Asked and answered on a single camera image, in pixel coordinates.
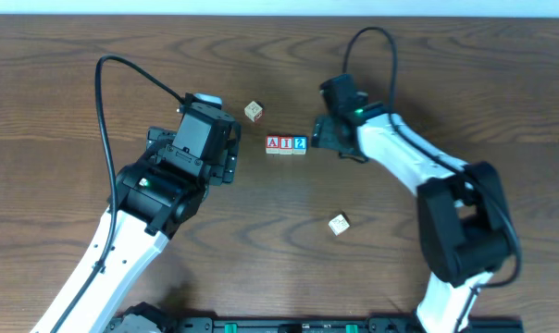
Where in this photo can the red letter A block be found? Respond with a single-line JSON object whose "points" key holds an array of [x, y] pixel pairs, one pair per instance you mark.
{"points": [[272, 144]]}

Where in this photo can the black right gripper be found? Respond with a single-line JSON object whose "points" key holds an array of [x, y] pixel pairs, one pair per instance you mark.
{"points": [[330, 136]]}

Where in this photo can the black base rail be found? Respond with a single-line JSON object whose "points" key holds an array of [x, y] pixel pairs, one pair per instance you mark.
{"points": [[145, 317]]}

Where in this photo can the blue number 2 block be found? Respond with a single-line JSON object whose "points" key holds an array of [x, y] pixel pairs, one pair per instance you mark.
{"points": [[299, 144]]}

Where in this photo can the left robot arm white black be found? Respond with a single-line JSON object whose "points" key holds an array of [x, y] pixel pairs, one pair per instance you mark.
{"points": [[150, 204]]}

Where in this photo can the red letter I block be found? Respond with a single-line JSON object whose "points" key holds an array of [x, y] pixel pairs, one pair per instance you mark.
{"points": [[286, 145]]}

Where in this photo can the butterfly block red side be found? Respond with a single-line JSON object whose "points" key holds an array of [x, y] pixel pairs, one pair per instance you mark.
{"points": [[254, 111]]}

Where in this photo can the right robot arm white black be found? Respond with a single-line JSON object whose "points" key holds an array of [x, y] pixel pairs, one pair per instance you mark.
{"points": [[465, 231]]}

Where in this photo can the plain wooden block near front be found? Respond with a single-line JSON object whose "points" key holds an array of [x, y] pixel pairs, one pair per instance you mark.
{"points": [[339, 224]]}

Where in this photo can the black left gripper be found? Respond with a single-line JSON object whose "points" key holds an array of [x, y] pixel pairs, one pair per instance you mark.
{"points": [[230, 154]]}

